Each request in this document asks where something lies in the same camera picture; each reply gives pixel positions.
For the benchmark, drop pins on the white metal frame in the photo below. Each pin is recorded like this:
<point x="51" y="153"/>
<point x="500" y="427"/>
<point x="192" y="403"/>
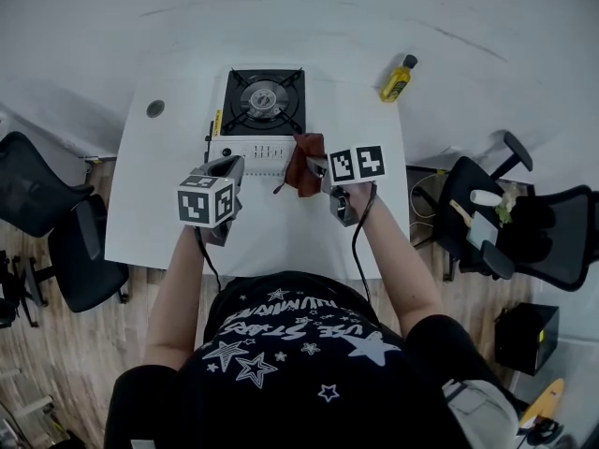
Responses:
<point x="33" y="402"/>

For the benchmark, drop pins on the person's black star-print shirt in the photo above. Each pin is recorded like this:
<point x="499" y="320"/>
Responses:
<point x="304" y="391"/>

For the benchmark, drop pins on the black mesh office chair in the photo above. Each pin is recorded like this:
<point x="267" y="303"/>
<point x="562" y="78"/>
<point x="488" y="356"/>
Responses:
<point x="89" y="255"/>
<point x="561" y="236"/>

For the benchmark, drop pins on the person's grey trousers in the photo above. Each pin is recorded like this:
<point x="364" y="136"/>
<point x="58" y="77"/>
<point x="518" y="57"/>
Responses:
<point x="482" y="414"/>

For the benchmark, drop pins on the person's right forearm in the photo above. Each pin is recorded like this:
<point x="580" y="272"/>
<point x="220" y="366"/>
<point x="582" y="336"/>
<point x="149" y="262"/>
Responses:
<point x="402" y="260"/>

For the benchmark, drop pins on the white cylinder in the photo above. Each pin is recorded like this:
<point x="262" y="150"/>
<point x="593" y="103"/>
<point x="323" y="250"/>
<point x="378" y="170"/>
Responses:
<point x="484" y="197"/>

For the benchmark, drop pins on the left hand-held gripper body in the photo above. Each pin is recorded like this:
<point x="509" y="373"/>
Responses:
<point x="199" y="206"/>

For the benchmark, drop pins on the yellow oil bottle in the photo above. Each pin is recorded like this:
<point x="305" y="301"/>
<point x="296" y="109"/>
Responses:
<point x="397" y="82"/>

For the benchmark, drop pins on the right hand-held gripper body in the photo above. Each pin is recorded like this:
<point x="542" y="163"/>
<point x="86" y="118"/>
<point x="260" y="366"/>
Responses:
<point x="358" y="164"/>

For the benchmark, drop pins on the person's left forearm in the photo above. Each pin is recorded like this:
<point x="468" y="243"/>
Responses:
<point x="175" y="293"/>

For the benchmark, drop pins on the white portable gas stove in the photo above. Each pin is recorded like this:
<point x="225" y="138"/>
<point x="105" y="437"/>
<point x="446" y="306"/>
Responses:
<point x="267" y="166"/>

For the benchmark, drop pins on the yellow tool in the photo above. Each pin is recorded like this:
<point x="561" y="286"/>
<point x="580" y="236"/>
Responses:
<point x="545" y="400"/>

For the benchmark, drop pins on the black scissors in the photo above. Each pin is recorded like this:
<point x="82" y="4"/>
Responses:
<point x="545" y="430"/>

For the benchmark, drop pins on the pale green plant sprig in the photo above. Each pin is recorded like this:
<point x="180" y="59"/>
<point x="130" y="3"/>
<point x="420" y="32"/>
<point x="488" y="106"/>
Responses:
<point x="506" y="208"/>

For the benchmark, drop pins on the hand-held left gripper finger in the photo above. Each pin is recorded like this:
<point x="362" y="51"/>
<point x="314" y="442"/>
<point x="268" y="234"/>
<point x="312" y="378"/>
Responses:
<point x="210" y="169"/>
<point x="238" y="169"/>

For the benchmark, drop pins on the reddish-brown cloth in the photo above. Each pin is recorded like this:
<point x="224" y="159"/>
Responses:
<point x="302" y="180"/>

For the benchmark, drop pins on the black box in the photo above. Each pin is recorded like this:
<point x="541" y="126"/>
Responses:
<point x="524" y="339"/>

